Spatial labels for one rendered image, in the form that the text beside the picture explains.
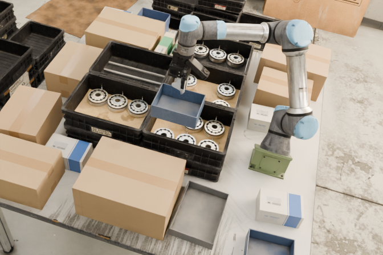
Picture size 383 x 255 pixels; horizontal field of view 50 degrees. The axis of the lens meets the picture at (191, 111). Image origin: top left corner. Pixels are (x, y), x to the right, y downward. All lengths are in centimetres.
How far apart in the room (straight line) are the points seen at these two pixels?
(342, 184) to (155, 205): 182
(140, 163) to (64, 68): 79
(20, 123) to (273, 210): 123
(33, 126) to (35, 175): 28
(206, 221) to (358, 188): 160
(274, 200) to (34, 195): 105
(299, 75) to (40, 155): 119
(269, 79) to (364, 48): 241
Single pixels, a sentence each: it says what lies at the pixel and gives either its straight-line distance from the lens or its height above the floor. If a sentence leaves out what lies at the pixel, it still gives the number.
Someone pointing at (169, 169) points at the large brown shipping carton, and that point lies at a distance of 180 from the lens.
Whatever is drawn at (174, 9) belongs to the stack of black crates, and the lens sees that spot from 377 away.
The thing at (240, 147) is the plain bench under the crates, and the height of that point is 70.
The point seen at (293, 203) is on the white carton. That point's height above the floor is 79.
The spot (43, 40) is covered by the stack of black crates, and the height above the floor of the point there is 38.
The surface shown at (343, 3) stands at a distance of 470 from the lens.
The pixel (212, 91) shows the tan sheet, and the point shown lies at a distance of 228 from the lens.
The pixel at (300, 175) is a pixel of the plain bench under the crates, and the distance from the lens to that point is 220.
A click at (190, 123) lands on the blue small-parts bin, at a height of 109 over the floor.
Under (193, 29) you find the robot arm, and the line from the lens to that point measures 162.
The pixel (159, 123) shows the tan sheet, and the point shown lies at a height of 83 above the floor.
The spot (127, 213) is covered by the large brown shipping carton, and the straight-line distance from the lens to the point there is 175.
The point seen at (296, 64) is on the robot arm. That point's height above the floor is 128.
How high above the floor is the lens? 234
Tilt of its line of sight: 45 degrees down
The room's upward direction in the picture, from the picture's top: 9 degrees clockwise
